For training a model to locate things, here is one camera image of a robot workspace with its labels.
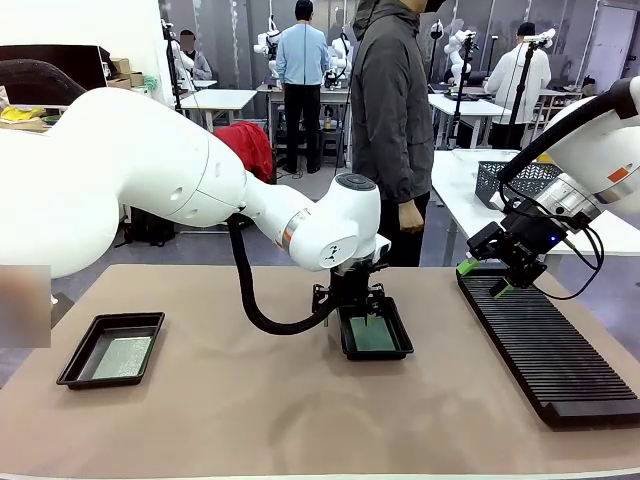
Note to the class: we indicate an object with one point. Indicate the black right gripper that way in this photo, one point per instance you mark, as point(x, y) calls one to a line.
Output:
point(532, 240)

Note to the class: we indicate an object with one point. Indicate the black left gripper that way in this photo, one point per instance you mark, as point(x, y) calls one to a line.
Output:
point(352, 287)

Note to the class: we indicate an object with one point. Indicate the green perforated circuit board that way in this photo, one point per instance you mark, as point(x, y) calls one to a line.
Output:
point(372, 337)
point(122, 357)

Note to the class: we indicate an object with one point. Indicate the black ESD tray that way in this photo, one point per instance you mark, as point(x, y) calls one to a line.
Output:
point(400, 325)
point(100, 325)

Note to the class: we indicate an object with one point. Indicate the person's right forearm grey sleeve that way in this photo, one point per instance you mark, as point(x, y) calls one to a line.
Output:
point(407, 175)

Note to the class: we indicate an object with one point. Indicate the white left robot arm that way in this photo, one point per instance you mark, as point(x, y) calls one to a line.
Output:
point(150, 160)

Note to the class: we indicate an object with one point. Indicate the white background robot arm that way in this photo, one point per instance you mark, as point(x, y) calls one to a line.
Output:
point(262, 45)
point(457, 50)
point(340, 55)

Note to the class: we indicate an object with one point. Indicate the person's right hand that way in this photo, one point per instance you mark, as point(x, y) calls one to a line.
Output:
point(411, 217)

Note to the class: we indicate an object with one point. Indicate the grey mesh basket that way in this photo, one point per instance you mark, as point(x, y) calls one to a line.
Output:
point(492, 180)

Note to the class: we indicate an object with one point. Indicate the white side table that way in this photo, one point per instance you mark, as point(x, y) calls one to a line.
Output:
point(460, 190)

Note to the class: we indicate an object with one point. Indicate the black corrugated left arm sleeve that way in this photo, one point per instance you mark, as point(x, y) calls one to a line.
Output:
point(245, 280)

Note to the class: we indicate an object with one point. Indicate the black corrugated arm sleeve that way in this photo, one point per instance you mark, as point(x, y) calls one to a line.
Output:
point(550, 136)
point(245, 280)

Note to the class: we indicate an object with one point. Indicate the black slotted PCB rack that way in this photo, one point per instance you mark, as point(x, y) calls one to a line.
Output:
point(560, 370)

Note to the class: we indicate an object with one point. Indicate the black corrugated right arm sleeve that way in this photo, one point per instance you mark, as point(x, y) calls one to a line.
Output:
point(550, 136)

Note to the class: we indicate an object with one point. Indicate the white background table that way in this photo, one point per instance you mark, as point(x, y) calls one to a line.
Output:
point(220, 97)
point(470, 107)

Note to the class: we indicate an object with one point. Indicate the person in white coat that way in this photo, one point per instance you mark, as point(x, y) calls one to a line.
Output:
point(520, 80)

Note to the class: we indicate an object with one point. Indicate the red jacket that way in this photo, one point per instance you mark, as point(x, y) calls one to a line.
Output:
point(255, 145)

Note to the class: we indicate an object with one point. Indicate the person in grey jacket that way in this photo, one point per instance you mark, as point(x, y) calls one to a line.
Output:
point(390, 100)

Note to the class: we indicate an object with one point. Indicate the black backpack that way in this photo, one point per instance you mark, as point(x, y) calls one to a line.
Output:
point(150, 230)

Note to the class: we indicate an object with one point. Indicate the person in blue shirt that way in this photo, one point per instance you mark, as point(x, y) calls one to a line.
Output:
point(302, 50)

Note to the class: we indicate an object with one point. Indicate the seated background person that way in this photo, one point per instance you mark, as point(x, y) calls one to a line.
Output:
point(200, 65)

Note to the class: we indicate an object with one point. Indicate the black tripod stand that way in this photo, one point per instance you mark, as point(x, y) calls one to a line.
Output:
point(173, 75)

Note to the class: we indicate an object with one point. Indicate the dark grey floor mat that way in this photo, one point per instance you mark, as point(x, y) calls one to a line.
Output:
point(62, 305)

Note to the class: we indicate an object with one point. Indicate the brown cardboard box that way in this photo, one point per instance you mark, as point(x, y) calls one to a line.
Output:
point(119, 84)
point(121, 66)
point(136, 79)

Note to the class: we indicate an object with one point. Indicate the black computer monitor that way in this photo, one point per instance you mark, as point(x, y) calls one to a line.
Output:
point(92, 70)

